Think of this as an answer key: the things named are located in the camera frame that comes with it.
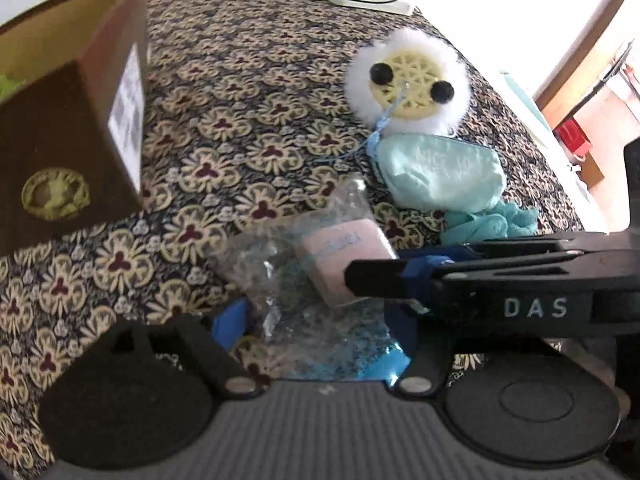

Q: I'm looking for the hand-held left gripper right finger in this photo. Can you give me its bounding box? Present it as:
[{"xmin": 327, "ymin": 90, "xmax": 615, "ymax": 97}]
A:
[{"xmin": 384, "ymin": 302, "xmax": 453, "ymax": 396}]

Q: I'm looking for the floral patterned blanket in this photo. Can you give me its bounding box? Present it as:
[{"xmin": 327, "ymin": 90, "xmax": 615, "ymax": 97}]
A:
[{"xmin": 0, "ymin": 0, "xmax": 586, "ymax": 466}]

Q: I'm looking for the flat brown cardboard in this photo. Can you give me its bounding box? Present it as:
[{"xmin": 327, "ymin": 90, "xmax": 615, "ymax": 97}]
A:
[{"xmin": 582, "ymin": 152, "xmax": 606, "ymax": 181}]

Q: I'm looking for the green plush toy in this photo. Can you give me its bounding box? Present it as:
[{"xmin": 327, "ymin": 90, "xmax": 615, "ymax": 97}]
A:
[{"xmin": 0, "ymin": 74, "xmax": 23, "ymax": 102}]

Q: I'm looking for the teal crumpled cloth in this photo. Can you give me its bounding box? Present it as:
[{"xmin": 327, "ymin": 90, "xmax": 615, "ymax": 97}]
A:
[{"xmin": 440, "ymin": 202, "xmax": 542, "ymax": 247}]

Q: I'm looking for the mint green fabric pouch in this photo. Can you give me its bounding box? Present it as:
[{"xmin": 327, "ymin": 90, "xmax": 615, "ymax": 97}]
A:
[{"xmin": 374, "ymin": 132, "xmax": 503, "ymax": 212}]

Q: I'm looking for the white fluffy toy yellow face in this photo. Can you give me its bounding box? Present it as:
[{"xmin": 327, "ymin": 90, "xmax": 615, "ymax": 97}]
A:
[{"xmin": 344, "ymin": 27, "xmax": 472, "ymax": 137}]

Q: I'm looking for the light green sheet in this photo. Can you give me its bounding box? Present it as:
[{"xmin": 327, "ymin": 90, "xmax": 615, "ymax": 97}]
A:
[{"xmin": 500, "ymin": 71, "xmax": 608, "ymax": 233}]

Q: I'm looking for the brown cardboard box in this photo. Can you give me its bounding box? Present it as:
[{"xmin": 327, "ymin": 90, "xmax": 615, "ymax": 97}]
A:
[{"xmin": 0, "ymin": 0, "xmax": 151, "ymax": 257}]

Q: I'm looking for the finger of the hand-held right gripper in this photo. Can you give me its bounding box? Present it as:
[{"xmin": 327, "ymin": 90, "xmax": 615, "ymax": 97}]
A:
[
  {"xmin": 400, "ymin": 230, "xmax": 626, "ymax": 268},
  {"xmin": 344, "ymin": 252, "xmax": 596, "ymax": 306}
]

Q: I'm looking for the wooden door frame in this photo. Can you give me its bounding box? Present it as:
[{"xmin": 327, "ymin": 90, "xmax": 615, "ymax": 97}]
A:
[{"xmin": 531, "ymin": 0, "xmax": 640, "ymax": 106}]

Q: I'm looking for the clear plastic bag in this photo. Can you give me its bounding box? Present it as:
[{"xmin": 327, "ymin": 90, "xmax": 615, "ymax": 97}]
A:
[{"xmin": 212, "ymin": 172, "xmax": 416, "ymax": 381}]

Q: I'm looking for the red box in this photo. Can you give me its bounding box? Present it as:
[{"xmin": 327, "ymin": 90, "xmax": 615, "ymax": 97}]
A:
[{"xmin": 554, "ymin": 120, "xmax": 594, "ymax": 157}]

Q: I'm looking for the blue string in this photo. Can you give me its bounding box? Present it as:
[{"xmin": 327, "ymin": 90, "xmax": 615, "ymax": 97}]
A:
[{"xmin": 315, "ymin": 92, "xmax": 403, "ymax": 163}]

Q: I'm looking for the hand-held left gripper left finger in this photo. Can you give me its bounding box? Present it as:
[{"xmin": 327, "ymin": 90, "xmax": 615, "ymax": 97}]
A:
[{"xmin": 107, "ymin": 297, "xmax": 271, "ymax": 401}]

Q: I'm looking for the pink sponge block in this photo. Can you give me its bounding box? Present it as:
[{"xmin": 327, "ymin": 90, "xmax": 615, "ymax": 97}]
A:
[{"xmin": 300, "ymin": 217, "xmax": 399, "ymax": 309}]

